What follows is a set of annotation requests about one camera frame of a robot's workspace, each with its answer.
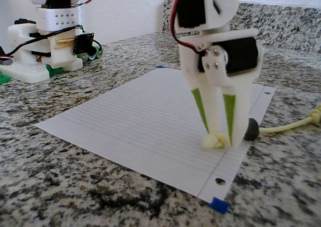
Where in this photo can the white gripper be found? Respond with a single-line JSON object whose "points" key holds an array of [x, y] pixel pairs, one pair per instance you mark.
{"points": [[241, 57]]}

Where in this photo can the blue tape piece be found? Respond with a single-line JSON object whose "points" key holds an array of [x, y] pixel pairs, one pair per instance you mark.
{"points": [[160, 67], [219, 205]]}

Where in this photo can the green clamp knob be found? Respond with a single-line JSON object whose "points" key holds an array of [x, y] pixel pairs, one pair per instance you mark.
{"points": [[97, 54]]}

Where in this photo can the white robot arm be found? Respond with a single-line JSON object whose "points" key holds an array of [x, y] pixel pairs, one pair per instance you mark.
{"points": [[229, 4]]}

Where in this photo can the black camera module board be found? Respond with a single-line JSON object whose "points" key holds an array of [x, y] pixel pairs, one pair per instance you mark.
{"points": [[82, 42]]}

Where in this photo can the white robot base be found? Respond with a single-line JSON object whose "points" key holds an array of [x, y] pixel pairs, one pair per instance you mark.
{"points": [[30, 74]]}

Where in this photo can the wooden sticks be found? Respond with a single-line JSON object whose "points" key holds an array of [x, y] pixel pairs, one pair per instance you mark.
{"points": [[65, 43]]}

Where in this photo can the lined paper sheet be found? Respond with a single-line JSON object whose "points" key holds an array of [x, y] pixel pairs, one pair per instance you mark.
{"points": [[138, 124]]}

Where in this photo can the green clamp piece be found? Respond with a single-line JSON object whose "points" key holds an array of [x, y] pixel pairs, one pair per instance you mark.
{"points": [[54, 70], [4, 79]]}

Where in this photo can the black hex nut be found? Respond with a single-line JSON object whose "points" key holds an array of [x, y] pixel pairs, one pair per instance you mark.
{"points": [[252, 130]]}

